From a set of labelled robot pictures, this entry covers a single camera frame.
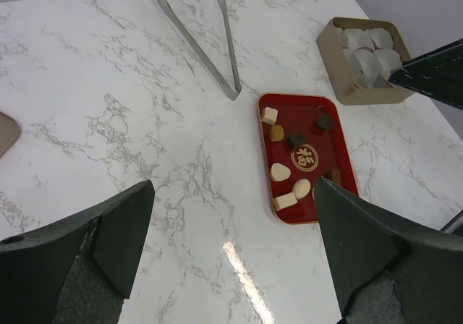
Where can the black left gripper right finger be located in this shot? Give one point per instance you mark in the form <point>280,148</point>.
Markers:
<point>386,268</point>

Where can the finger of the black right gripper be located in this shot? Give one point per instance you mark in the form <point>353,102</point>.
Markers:
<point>437,74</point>

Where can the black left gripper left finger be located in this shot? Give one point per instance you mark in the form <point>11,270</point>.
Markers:
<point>79,269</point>

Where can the golden round patterned chocolate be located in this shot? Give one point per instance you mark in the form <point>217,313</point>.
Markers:
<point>276,133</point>

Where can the cream square chocolate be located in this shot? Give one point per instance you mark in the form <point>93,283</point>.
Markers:
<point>268,115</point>

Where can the gold chocolate box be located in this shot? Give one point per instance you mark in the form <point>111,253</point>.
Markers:
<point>359,55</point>

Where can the brown rectangular chocolate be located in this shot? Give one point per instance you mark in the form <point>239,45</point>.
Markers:
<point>335,176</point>

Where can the cream oval chocolate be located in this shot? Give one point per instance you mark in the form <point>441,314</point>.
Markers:
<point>301,188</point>

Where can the cream rectangular chocolate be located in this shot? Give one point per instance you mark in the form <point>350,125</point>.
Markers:
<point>284,201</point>

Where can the cream triangular chocolate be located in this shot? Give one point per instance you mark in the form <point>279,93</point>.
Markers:
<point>279,172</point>

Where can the dark square chocolate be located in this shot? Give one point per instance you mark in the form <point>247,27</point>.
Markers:
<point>295,140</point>

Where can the red lacquer tray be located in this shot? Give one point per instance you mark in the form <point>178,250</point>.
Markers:
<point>323,150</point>

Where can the gold box lid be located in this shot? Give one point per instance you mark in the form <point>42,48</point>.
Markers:
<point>9,133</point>

